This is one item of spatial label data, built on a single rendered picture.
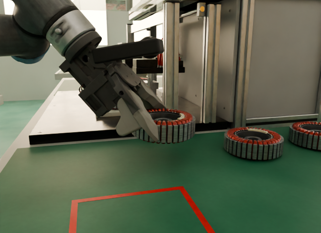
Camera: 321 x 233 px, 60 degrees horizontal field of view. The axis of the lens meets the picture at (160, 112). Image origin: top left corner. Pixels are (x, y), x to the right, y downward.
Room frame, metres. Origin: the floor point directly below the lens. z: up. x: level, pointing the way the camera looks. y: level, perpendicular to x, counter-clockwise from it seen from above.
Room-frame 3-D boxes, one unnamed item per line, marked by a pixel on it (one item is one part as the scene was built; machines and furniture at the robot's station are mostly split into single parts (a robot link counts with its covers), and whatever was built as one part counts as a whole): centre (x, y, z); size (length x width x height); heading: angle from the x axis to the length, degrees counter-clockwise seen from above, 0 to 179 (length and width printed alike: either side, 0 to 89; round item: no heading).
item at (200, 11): (0.98, -0.02, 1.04); 0.62 x 0.02 x 0.03; 15
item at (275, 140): (0.53, -0.18, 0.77); 0.11 x 0.11 x 0.04
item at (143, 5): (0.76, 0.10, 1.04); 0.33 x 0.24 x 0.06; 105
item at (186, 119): (0.47, 0.00, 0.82); 0.11 x 0.11 x 0.04
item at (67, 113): (0.94, 0.14, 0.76); 0.64 x 0.47 x 0.02; 15
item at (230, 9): (1.00, -0.10, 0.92); 0.66 x 0.01 x 0.30; 15
